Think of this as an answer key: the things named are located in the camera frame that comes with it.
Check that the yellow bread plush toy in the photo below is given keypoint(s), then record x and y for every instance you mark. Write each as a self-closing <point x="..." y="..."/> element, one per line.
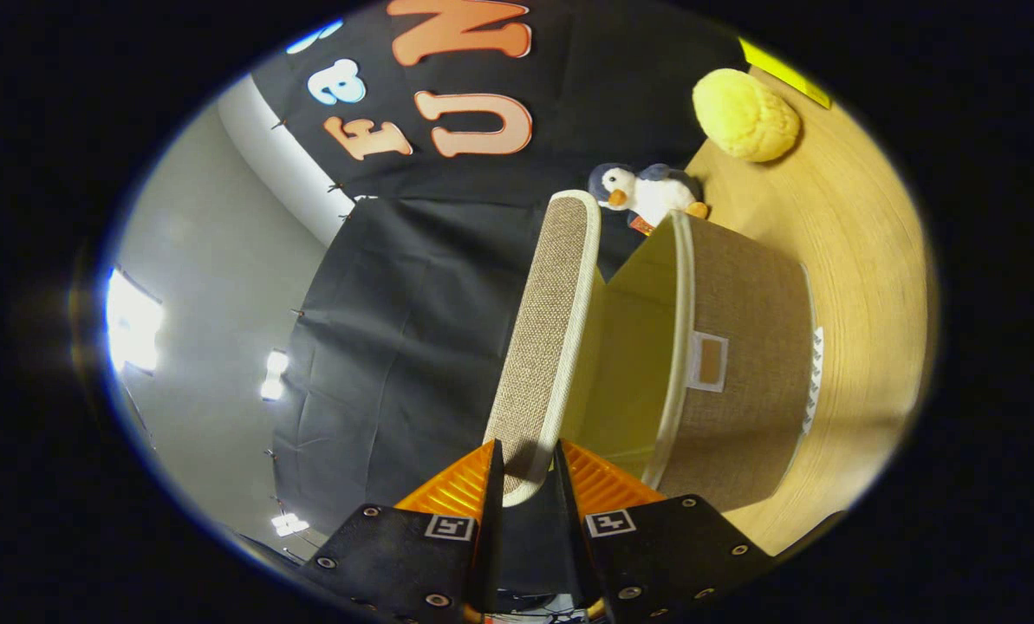
<point x="744" y="117"/>

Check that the yellow book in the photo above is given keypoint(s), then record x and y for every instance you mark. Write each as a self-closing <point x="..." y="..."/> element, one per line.
<point x="785" y="74"/>

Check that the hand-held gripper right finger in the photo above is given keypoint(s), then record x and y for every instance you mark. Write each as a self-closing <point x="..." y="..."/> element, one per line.
<point x="570" y="537"/>

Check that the penguin plush toy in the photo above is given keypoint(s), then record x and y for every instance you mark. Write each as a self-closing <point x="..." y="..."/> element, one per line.
<point x="647" y="195"/>

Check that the brown fabric storage box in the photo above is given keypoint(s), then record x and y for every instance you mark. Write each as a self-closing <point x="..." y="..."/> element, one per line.
<point x="742" y="390"/>

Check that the row of black cloth clips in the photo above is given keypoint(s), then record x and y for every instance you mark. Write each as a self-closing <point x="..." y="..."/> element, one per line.
<point x="336" y="187"/>

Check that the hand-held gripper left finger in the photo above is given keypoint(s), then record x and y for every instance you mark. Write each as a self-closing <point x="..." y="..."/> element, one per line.
<point x="489" y="537"/>

